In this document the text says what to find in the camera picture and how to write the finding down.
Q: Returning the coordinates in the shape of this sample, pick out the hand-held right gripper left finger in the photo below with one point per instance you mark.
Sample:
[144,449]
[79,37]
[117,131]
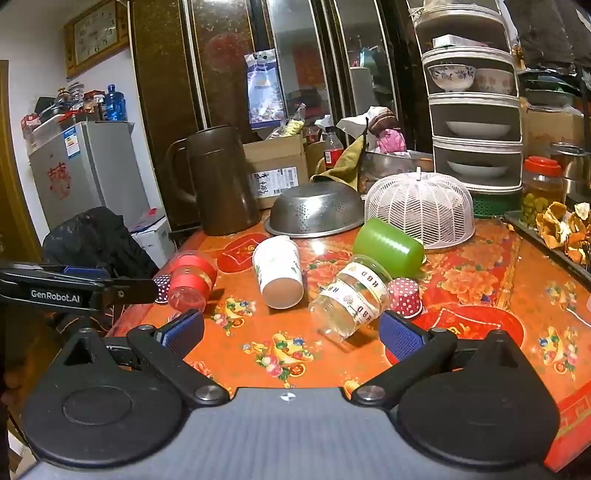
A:
[184,328]

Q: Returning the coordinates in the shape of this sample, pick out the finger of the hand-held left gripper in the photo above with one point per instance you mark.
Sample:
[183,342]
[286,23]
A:
[134,290]
[85,272]

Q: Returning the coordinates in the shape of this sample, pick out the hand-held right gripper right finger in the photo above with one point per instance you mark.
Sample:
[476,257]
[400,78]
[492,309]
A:
[399,337]

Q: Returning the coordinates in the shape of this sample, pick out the red plastic jar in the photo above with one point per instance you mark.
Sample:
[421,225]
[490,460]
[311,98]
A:
[191,277]

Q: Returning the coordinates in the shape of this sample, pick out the clear glass jar polka-dot lid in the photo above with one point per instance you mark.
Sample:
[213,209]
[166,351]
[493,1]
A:
[346,300]

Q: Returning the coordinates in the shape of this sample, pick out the red polka dot paper cup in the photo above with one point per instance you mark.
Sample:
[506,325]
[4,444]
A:
[165,290]
[405,297]

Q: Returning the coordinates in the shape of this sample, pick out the green plastic cup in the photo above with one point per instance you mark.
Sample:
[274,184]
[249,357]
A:
[388,244]

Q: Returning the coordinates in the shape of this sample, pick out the white paper cup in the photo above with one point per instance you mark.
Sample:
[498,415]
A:
[277,267]

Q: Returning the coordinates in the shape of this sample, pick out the black clothing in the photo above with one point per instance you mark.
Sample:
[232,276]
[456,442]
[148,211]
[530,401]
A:
[92,240]

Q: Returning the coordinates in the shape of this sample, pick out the white carton box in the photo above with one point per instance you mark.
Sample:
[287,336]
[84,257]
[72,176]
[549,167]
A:
[154,240]

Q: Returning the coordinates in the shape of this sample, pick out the red floral tablecloth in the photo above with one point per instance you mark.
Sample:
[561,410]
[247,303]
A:
[461,277]

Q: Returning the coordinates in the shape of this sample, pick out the grey refrigerator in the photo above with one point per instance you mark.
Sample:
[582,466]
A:
[83,170]

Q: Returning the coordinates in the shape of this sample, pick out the white mesh food cover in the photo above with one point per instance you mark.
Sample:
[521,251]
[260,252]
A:
[420,207]

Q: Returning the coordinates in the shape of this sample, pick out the brown plastic pitcher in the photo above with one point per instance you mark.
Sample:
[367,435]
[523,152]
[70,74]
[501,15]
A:
[221,184]

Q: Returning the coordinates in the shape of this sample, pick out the steel colander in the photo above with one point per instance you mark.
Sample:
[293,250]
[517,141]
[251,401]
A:
[314,207]

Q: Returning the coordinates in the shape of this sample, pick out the green plastic basket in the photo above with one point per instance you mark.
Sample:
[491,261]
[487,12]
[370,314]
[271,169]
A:
[496,205]

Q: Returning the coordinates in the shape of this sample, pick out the dark tray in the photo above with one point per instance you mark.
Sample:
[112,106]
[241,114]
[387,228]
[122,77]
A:
[521,224]

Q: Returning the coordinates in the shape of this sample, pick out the steel basin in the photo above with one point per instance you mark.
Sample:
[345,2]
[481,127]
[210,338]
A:
[392,166]

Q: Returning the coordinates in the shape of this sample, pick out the blue water bottle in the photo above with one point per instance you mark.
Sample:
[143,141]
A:
[115,104]

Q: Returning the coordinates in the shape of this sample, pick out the olive green cloth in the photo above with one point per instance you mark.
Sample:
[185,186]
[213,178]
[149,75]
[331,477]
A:
[344,166]

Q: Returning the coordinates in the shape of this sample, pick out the white plate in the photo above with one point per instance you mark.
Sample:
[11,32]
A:
[478,129]
[475,170]

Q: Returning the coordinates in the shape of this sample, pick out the cardboard box with label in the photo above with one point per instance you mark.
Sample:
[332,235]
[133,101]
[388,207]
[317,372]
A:
[277,161]

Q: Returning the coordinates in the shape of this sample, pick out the dried orange peels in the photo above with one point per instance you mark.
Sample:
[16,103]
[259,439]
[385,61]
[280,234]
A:
[561,230]

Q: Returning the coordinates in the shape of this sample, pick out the pink cloth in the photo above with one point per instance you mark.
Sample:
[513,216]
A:
[392,141]

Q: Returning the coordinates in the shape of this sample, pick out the red cap drink bottle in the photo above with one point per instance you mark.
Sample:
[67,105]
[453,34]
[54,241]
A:
[333,150]

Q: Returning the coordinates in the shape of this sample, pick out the glass jar with red lid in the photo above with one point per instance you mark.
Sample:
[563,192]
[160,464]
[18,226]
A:
[542,189]

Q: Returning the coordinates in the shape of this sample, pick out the clear snack bag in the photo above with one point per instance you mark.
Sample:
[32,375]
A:
[288,124]

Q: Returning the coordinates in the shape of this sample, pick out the blue printed bag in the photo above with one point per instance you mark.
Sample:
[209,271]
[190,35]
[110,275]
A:
[265,90]

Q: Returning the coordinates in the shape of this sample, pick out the steel kettle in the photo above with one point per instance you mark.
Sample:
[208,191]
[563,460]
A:
[572,166]

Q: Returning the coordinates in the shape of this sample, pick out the white tiered dish rack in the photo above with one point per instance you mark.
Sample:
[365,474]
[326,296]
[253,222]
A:
[471,99]

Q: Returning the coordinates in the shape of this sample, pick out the blue patterned bowl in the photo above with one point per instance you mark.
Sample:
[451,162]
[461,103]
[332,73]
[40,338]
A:
[450,76]

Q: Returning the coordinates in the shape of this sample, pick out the floral white bowl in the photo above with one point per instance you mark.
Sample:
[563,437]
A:
[494,82]

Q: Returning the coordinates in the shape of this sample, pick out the wooden wall clock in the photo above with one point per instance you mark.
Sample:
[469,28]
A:
[94,34]

